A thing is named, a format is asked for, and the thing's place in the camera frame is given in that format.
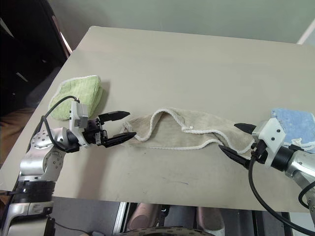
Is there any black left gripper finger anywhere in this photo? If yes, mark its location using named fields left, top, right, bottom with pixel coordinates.
left=98, top=111, right=130, bottom=123
left=102, top=132, right=137, bottom=148

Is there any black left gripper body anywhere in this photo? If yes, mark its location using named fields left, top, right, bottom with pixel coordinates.
left=82, top=118, right=108, bottom=146

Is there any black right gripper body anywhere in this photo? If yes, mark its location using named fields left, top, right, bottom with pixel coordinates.
left=250, top=141, right=268, bottom=163

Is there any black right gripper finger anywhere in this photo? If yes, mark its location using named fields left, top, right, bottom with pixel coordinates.
left=218, top=145, right=251, bottom=170
left=234, top=122, right=256, bottom=135

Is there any beige cloth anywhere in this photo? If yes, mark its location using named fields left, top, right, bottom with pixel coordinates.
left=120, top=107, right=255, bottom=154

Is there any folded green towel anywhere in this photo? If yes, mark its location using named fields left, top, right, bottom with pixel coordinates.
left=49, top=75, right=103, bottom=121

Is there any folded blue towel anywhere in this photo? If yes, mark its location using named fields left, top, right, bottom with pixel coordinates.
left=270, top=107, right=315, bottom=150

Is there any pale rounded leg shell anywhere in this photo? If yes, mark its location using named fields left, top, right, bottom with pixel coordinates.
left=196, top=206, right=225, bottom=236
left=129, top=203, right=160, bottom=232

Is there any metal table leg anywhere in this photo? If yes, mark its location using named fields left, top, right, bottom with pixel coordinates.
left=280, top=211, right=294, bottom=236
left=115, top=201, right=131, bottom=234

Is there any dark chair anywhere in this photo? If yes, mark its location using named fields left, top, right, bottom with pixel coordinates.
left=27, top=0, right=73, bottom=109

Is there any white pipe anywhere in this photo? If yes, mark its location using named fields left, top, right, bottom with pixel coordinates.
left=296, top=23, right=315, bottom=45

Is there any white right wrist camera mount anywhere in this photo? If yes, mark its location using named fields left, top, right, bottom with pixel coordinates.
left=251, top=118, right=286, bottom=168

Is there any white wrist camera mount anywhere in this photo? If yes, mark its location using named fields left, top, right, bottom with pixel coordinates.
left=69, top=102, right=90, bottom=148
left=251, top=118, right=286, bottom=168

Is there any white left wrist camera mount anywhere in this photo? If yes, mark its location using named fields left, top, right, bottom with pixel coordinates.
left=69, top=102, right=90, bottom=148

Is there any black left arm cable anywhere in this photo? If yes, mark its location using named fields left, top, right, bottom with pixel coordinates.
left=40, top=95, right=82, bottom=153

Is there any thin black floor cable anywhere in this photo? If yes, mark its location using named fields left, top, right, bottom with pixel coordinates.
left=54, top=220, right=95, bottom=236

